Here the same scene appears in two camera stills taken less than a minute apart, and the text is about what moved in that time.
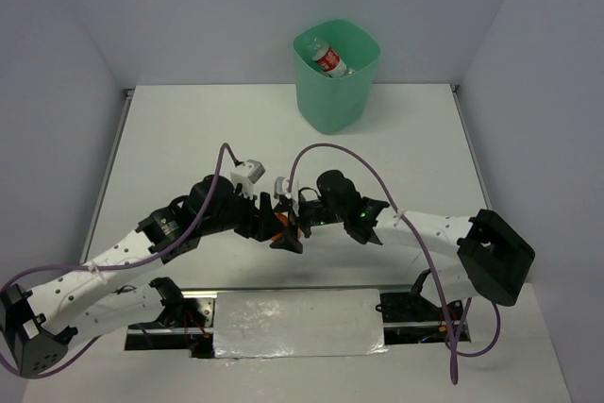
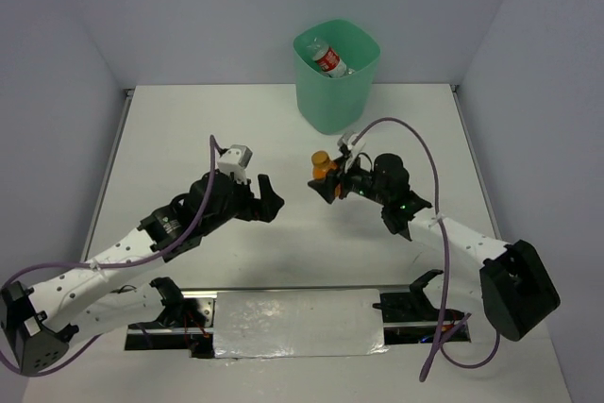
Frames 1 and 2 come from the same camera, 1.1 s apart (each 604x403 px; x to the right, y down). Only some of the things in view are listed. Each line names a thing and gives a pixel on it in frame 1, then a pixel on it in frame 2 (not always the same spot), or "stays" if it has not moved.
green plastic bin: [335, 105] stays
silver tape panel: [251, 324] stays
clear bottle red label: [327, 59] stays
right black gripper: [290, 241] → [343, 176]
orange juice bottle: [284, 217] → [322, 163]
